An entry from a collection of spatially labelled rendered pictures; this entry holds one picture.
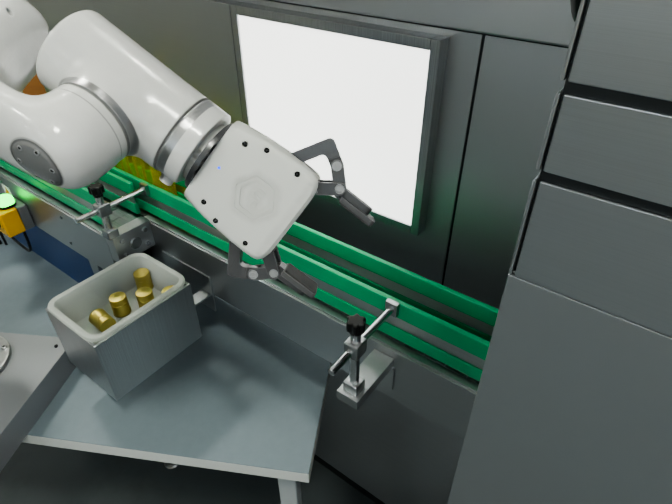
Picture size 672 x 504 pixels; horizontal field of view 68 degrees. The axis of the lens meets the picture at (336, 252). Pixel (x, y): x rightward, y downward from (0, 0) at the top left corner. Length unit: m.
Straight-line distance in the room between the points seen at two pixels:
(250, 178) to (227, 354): 0.84
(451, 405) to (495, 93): 0.49
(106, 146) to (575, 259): 0.38
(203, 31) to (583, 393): 0.93
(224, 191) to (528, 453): 0.40
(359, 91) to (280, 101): 0.19
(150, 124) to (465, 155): 0.53
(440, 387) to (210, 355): 0.62
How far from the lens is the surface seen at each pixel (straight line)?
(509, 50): 0.78
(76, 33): 0.51
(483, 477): 0.65
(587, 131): 0.37
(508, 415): 0.56
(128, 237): 1.20
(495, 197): 0.86
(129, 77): 0.49
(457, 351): 0.81
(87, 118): 0.46
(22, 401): 1.25
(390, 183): 0.91
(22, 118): 0.47
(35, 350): 1.35
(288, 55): 0.97
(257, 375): 1.21
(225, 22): 1.06
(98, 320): 1.11
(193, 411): 1.18
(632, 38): 0.36
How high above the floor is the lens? 1.68
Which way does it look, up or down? 37 degrees down
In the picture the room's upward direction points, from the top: straight up
